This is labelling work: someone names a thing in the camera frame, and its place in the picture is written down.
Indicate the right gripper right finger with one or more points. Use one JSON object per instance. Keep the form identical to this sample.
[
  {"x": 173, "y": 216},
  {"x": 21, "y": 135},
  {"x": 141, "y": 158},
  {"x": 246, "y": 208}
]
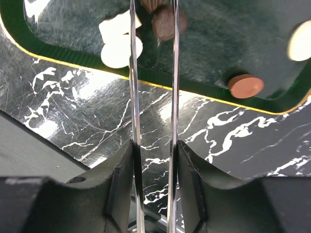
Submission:
[{"x": 216, "y": 202}]

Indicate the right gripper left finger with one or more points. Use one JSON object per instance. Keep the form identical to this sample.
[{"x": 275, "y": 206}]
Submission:
[{"x": 97, "y": 201}]

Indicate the silver metal tongs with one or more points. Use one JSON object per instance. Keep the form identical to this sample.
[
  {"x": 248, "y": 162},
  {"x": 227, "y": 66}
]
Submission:
[{"x": 151, "y": 119}]

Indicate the brown oval chocolate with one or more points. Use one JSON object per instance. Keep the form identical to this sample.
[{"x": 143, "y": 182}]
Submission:
[{"x": 245, "y": 86}]

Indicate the white oval chocolate bottom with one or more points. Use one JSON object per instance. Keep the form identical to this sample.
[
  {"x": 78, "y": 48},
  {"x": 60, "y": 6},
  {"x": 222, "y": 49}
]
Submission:
[{"x": 116, "y": 53}]

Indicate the white oval chocolate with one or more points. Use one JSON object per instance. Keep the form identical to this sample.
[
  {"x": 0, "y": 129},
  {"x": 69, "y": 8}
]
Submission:
[
  {"x": 299, "y": 46},
  {"x": 116, "y": 53}
]

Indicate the white square chocolate bottom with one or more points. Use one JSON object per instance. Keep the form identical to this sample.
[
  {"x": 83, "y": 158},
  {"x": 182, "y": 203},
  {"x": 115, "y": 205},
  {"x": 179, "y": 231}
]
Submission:
[{"x": 114, "y": 27}]

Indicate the dark teardrop chocolate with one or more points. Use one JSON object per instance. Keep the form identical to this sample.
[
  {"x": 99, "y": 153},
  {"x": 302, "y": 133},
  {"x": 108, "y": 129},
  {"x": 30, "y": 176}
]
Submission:
[{"x": 163, "y": 23}]

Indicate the black gold-rimmed tray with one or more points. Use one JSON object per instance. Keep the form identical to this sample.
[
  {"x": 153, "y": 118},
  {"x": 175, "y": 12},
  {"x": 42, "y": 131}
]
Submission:
[{"x": 214, "y": 41}]

